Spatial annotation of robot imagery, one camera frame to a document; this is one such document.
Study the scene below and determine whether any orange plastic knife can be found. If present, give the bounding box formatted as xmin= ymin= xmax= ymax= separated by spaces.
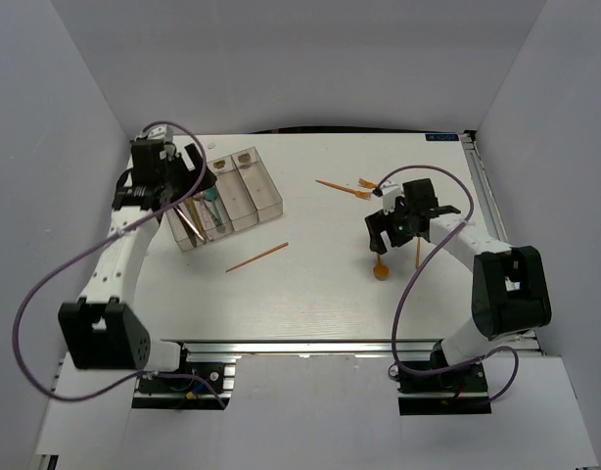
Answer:
xmin=186 ymin=198 xmax=199 ymax=226

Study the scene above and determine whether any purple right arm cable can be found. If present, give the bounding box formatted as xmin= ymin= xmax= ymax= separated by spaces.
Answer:
xmin=373 ymin=164 xmax=521 ymax=405

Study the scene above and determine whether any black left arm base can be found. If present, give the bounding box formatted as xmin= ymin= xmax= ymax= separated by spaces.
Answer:
xmin=131 ymin=360 xmax=235 ymax=411

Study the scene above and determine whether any orange plastic fork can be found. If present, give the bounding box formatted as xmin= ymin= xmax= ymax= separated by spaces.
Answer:
xmin=316 ymin=180 xmax=372 ymax=201
xmin=358 ymin=178 xmax=377 ymax=190

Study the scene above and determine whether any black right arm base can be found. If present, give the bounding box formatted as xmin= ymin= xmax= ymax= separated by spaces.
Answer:
xmin=388 ymin=363 xmax=491 ymax=416

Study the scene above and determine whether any teal plastic spoon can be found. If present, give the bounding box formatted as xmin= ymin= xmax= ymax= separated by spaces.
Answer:
xmin=205 ymin=187 xmax=225 ymax=233

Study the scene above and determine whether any clear four-compartment organizer tray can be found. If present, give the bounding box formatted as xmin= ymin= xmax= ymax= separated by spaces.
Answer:
xmin=166 ymin=147 xmax=283 ymax=252

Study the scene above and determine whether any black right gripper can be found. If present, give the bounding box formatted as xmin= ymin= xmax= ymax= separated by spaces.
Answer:
xmin=365 ymin=199 xmax=415 ymax=256

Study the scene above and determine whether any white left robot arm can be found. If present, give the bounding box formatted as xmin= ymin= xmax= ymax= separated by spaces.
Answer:
xmin=58 ymin=138 xmax=216 ymax=391

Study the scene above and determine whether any orange plastic spoon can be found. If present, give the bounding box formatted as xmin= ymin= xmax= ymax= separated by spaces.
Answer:
xmin=373 ymin=254 xmax=390 ymax=281

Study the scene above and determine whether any silver metal spoon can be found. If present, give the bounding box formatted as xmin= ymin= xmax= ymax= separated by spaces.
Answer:
xmin=193 ymin=194 xmax=209 ymax=231

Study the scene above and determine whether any iridescent ornate metal spoon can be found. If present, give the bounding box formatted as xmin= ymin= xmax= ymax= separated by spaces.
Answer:
xmin=195 ymin=195 xmax=219 ymax=232

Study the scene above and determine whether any blue label sticker right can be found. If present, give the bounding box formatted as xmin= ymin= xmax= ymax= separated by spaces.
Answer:
xmin=425 ymin=133 xmax=460 ymax=142

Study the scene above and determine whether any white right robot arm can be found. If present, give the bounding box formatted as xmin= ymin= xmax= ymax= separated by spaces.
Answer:
xmin=365 ymin=178 xmax=552 ymax=391

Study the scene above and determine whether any dark iridescent metal knife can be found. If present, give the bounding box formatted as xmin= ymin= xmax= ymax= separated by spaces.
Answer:
xmin=174 ymin=208 xmax=206 ymax=242

